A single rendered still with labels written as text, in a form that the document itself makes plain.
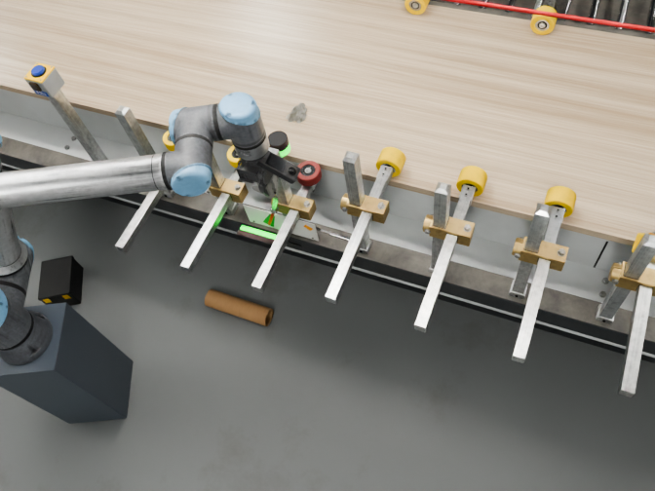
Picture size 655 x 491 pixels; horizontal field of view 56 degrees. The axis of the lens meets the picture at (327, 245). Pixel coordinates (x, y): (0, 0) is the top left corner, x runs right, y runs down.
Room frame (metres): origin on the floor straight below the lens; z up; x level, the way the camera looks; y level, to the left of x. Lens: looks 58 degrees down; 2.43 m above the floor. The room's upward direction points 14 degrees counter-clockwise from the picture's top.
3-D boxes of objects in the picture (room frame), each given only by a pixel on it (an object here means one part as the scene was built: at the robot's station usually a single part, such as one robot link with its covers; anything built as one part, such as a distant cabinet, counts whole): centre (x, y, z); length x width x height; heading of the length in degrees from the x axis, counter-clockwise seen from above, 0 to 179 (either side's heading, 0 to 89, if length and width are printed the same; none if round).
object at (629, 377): (0.47, -0.70, 0.95); 0.36 x 0.03 x 0.03; 146
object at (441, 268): (0.81, -0.32, 0.95); 0.50 x 0.04 x 0.04; 146
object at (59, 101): (1.58, 0.73, 0.93); 0.05 x 0.04 x 0.45; 56
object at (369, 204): (1.01, -0.13, 0.95); 0.13 x 0.06 x 0.05; 56
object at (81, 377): (1.04, 1.08, 0.30); 0.25 x 0.25 x 0.60; 82
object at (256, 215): (1.16, 0.13, 0.75); 0.26 x 0.01 x 0.10; 56
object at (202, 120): (1.10, 0.24, 1.32); 0.12 x 0.12 x 0.09; 82
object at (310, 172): (1.22, 0.00, 0.85); 0.08 x 0.08 x 0.11
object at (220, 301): (1.26, 0.44, 0.04); 0.30 x 0.08 x 0.08; 56
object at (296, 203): (1.15, 0.07, 0.85); 0.13 x 0.06 x 0.05; 56
